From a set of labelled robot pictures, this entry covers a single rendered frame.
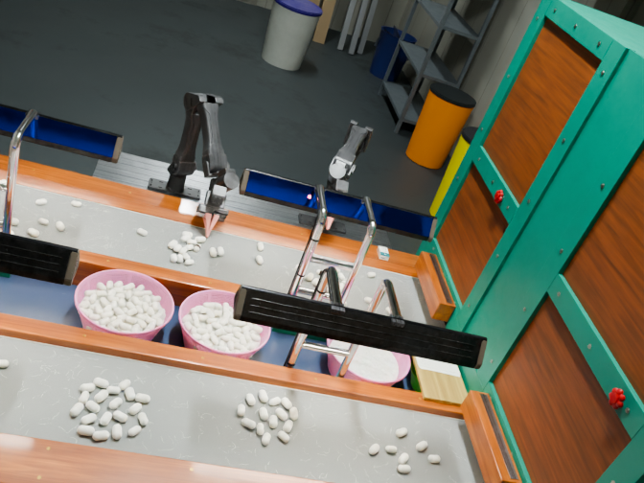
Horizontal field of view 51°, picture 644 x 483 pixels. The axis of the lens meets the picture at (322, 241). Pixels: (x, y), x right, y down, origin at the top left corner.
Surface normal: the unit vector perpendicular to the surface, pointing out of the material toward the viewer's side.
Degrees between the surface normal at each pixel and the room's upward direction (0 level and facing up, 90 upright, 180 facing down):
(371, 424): 0
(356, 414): 0
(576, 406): 90
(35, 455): 0
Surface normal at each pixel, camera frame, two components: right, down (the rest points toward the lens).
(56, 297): 0.32, -0.80
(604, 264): -0.94, -0.22
